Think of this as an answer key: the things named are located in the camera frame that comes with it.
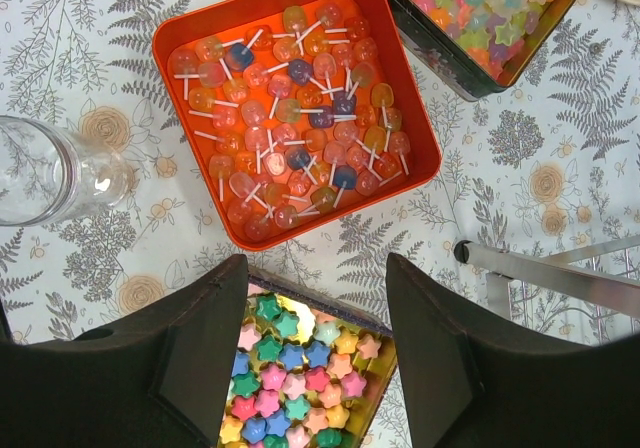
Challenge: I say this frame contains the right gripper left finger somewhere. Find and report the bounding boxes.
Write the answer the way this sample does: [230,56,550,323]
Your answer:
[1,255,248,447]

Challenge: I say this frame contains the floral table mat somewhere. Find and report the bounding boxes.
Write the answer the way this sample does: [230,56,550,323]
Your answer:
[0,0,640,448]

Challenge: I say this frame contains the steel dish rack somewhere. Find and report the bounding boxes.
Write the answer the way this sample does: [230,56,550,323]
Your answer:
[453,235,639,344]

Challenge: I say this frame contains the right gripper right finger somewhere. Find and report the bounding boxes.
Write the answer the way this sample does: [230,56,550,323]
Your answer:
[386,253,639,447]

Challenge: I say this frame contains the clear glass jar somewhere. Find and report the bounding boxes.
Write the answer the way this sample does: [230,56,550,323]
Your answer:
[1,115,134,227]

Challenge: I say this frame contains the dark tin translucent star candies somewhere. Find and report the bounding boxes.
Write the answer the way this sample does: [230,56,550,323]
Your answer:
[388,0,576,101]

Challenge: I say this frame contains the orange tin of lollipops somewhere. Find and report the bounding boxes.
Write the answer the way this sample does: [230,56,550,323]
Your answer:
[152,0,441,251]

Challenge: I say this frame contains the dark tin pastel star candies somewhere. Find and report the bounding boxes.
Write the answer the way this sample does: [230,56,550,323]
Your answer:
[216,270,397,447]

